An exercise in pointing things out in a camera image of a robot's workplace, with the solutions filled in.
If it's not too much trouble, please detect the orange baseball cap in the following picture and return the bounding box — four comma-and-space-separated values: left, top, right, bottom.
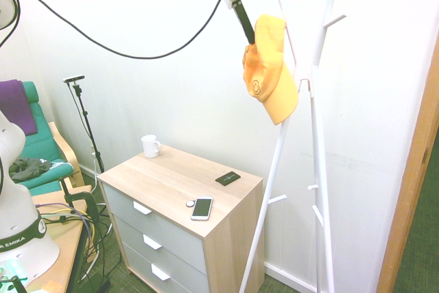
241, 14, 298, 126

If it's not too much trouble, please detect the white mug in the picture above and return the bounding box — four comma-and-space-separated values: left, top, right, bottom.
141, 134, 162, 159

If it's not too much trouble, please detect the white smartphone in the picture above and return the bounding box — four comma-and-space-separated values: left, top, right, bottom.
190, 196, 214, 222

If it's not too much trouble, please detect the white drawer handle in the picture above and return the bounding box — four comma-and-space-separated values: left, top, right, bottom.
142, 233, 163, 250
150, 263, 171, 282
132, 200, 152, 216

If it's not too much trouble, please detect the black screw clamp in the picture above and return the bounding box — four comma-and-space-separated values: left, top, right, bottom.
58, 176, 101, 224

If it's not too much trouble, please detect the white coat rack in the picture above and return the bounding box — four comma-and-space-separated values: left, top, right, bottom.
238, 0, 348, 293

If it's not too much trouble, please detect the wooden chest of drawers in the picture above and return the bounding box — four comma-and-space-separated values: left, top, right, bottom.
97, 144, 264, 293

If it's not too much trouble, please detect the black camera stand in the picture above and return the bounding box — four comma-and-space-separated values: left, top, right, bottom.
70, 82, 106, 174

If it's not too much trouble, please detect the wooden door frame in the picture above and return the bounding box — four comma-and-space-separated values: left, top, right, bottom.
375, 37, 439, 293

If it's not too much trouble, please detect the purple cable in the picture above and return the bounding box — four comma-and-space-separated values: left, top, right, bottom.
40, 210, 95, 253

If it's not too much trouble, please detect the green wooden armchair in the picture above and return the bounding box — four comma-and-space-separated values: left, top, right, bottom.
0, 81, 85, 201

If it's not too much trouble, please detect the dark green garment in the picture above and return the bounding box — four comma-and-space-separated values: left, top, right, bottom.
8, 157, 52, 184

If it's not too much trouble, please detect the purple cloth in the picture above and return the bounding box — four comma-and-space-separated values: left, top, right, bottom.
0, 79, 38, 136

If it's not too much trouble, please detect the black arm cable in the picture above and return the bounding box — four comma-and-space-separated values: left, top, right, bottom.
0, 0, 243, 60

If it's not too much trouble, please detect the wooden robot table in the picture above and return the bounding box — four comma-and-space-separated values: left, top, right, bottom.
30, 185, 93, 293

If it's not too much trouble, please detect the yellow cable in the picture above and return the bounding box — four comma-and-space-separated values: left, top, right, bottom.
37, 207, 97, 256

